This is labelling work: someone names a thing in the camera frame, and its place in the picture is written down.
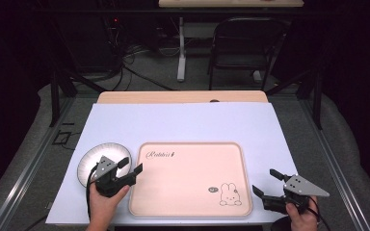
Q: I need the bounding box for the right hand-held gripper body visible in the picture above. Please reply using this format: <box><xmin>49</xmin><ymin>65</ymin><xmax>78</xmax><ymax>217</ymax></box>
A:
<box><xmin>262</xmin><ymin>173</ymin><xmax>330</xmax><ymax>216</ymax></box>

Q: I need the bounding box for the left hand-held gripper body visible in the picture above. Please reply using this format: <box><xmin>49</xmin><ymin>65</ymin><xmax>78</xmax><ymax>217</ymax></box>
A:
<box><xmin>92</xmin><ymin>155</ymin><xmax>138</xmax><ymax>198</ymax></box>

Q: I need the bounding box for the white ribbed plate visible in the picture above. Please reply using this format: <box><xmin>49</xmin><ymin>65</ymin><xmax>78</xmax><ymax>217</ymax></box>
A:
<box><xmin>76</xmin><ymin>141</ymin><xmax>133</xmax><ymax>189</ymax></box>

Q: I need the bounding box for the person's right hand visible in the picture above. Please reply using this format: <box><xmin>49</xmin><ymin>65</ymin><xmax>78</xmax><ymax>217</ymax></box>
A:
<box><xmin>285</xmin><ymin>195</ymin><xmax>320</xmax><ymax>231</ymax></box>

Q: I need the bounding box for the person's left hand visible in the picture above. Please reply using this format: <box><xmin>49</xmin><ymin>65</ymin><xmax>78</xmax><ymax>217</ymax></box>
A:
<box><xmin>88</xmin><ymin>182</ymin><xmax>131</xmax><ymax>225</ymax></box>

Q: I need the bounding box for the pink rabbit print tray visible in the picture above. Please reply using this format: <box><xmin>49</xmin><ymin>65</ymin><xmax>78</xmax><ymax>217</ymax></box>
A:
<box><xmin>128</xmin><ymin>141</ymin><xmax>253</xmax><ymax>218</ymax></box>

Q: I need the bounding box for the white table board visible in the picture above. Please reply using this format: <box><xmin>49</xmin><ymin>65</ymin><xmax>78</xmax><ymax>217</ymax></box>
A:
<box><xmin>45</xmin><ymin>102</ymin><xmax>300</xmax><ymax>226</ymax></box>

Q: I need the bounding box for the light wooden table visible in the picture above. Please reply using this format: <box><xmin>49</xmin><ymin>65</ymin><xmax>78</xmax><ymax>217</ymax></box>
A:
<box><xmin>95</xmin><ymin>90</ymin><xmax>270</xmax><ymax>105</ymax></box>

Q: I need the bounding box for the black metal stand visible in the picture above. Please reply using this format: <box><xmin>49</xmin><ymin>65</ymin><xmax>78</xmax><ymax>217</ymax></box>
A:
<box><xmin>48</xmin><ymin>67</ymin><xmax>108</xmax><ymax>128</ymax></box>
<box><xmin>264</xmin><ymin>67</ymin><xmax>325</xmax><ymax>131</ymax></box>

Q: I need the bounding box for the black folding chair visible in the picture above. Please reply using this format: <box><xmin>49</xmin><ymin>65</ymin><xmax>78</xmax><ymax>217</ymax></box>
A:
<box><xmin>207</xmin><ymin>15</ymin><xmax>289</xmax><ymax>91</ymax></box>

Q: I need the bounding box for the dark computer tower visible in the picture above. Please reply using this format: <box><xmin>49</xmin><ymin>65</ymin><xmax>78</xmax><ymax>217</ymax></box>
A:
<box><xmin>57</xmin><ymin>13</ymin><xmax>124</xmax><ymax>73</ymax></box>

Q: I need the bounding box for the white table leg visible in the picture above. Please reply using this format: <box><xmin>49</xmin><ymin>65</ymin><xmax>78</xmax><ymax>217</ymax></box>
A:
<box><xmin>175</xmin><ymin>16</ymin><xmax>188</xmax><ymax>83</ymax></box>

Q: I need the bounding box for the wooden background table top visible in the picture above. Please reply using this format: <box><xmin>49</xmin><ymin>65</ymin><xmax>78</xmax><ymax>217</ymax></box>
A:
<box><xmin>157</xmin><ymin>0</ymin><xmax>304</xmax><ymax>9</ymax></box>

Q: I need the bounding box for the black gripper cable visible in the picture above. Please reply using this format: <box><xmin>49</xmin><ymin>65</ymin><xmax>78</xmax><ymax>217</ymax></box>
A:
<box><xmin>85</xmin><ymin>163</ymin><xmax>99</xmax><ymax>220</ymax></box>
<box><xmin>307</xmin><ymin>195</ymin><xmax>332</xmax><ymax>231</ymax></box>

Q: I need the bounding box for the aluminium frame rail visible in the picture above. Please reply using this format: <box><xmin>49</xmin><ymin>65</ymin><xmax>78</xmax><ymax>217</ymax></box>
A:
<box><xmin>0</xmin><ymin>95</ymin><xmax>75</xmax><ymax>231</ymax></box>
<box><xmin>298</xmin><ymin>98</ymin><xmax>370</xmax><ymax>231</ymax></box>

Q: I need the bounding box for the bundle of floor cables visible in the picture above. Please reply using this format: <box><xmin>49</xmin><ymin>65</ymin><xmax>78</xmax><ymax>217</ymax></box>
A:
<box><xmin>107</xmin><ymin>18</ymin><xmax>176</xmax><ymax>92</ymax></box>

